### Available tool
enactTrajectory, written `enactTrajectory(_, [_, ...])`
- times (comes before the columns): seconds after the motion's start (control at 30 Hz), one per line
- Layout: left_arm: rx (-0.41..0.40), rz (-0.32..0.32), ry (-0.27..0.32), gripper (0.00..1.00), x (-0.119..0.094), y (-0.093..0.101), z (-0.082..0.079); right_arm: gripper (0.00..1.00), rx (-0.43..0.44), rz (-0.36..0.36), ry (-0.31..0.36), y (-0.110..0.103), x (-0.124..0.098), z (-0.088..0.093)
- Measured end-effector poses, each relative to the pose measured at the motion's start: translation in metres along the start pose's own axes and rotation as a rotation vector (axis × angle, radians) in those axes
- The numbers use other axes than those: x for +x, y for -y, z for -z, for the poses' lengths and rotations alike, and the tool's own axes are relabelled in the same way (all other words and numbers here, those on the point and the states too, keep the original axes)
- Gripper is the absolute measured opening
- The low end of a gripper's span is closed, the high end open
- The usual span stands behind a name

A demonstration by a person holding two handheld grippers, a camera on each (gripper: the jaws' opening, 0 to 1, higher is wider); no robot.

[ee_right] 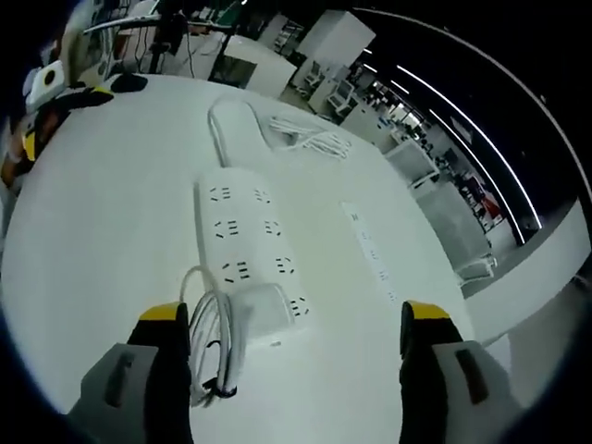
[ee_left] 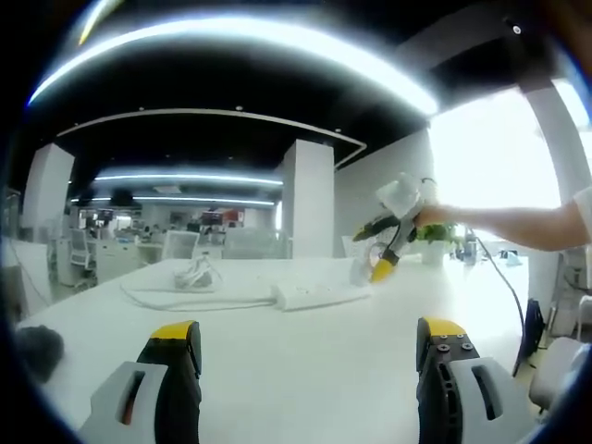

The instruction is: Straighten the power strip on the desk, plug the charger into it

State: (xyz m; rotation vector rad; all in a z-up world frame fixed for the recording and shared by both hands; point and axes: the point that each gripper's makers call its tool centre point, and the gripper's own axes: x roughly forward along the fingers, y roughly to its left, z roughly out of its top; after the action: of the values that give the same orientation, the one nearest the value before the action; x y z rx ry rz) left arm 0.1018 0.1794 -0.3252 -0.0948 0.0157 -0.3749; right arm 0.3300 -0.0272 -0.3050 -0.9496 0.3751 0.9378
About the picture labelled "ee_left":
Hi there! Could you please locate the white charger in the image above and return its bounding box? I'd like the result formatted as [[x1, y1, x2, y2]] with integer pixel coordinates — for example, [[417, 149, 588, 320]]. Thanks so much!
[[349, 256, 372, 288]]

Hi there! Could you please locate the white power strip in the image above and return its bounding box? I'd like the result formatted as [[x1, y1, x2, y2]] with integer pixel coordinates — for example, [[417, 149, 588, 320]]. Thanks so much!
[[270, 281, 374, 313]]

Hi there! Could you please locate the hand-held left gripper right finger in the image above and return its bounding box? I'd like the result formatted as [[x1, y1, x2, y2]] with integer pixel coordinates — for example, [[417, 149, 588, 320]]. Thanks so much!
[[414, 316, 540, 444]]

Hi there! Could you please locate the white power strip cable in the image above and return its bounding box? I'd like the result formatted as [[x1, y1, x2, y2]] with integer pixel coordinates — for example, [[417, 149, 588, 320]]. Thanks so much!
[[120, 256, 278, 312]]

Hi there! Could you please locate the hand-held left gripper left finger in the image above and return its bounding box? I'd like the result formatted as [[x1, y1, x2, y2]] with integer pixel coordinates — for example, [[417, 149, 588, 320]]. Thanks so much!
[[80, 319, 204, 444]]

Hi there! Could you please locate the dark bag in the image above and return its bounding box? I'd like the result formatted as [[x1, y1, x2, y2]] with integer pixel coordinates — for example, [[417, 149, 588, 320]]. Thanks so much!
[[515, 298, 548, 372]]

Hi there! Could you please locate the white plant pot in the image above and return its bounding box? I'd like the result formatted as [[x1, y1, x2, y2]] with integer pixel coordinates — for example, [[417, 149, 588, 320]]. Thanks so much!
[[420, 242, 447, 266]]

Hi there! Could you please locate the black rounded object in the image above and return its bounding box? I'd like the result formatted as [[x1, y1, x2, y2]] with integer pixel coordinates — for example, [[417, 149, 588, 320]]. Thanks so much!
[[16, 325, 65, 385]]

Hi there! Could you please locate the green potted plant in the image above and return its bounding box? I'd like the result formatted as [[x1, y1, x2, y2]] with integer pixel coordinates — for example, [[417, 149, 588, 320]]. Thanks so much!
[[413, 221, 463, 247]]

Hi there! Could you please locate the white square pillar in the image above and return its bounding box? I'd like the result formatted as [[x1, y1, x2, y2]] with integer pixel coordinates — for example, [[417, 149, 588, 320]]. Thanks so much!
[[22, 142, 76, 232], [281, 138, 336, 261]]

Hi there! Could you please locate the linear ceiling light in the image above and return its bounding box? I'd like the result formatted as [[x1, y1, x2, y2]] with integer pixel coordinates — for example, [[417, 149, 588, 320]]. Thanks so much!
[[131, 195, 279, 207], [94, 172, 285, 187]]

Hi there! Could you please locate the person's right hand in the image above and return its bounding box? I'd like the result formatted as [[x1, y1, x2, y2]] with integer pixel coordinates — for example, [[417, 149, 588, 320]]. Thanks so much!
[[413, 203, 457, 229]]

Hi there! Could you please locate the long curved ceiling light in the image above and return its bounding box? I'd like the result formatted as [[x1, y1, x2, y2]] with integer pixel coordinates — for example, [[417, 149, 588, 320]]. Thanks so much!
[[27, 18, 439, 117]]

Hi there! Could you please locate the white mesh chair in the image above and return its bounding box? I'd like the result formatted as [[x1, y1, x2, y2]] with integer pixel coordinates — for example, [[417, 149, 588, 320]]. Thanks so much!
[[164, 230, 201, 261], [340, 234, 371, 260], [224, 229, 279, 260]]

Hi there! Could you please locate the white ceiling trim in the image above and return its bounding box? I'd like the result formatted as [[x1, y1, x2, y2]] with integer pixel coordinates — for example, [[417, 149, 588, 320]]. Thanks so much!
[[57, 108, 369, 164]]

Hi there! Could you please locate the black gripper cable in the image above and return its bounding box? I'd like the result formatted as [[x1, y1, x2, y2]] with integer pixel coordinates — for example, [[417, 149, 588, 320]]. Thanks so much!
[[475, 234, 529, 376]]

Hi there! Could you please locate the white desk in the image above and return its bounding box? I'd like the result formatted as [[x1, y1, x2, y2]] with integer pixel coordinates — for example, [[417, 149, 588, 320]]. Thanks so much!
[[13, 256, 531, 444]]

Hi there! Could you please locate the white office swivel chair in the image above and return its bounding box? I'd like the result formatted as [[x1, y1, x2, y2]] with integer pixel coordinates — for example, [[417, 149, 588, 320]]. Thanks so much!
[[68, 228, 96, 279]]

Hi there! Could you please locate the dark stand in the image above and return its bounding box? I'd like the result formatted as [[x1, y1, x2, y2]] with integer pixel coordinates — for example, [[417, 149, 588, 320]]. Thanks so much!
[[462, 228, 478, 265]]

